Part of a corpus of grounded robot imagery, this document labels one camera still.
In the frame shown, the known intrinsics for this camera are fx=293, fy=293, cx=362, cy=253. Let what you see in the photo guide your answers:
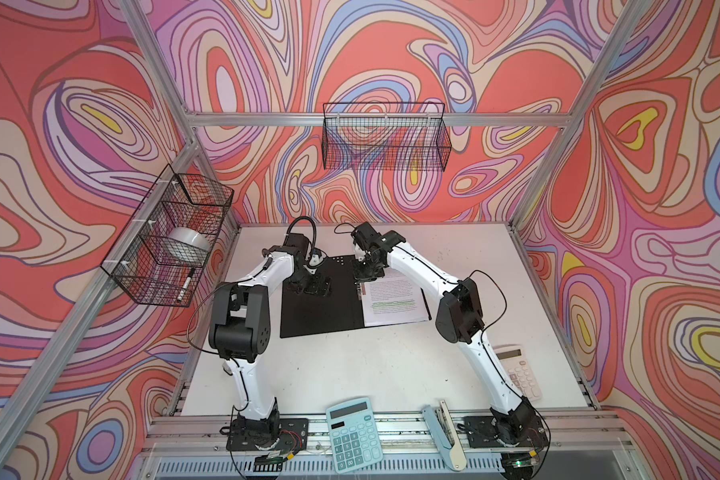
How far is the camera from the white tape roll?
2.32 feet

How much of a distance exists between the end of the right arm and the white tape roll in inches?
15.1

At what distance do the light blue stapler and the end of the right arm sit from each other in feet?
1.28

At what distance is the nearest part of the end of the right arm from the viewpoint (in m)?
0.73

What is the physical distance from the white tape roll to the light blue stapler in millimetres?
698

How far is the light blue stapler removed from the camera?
69cm
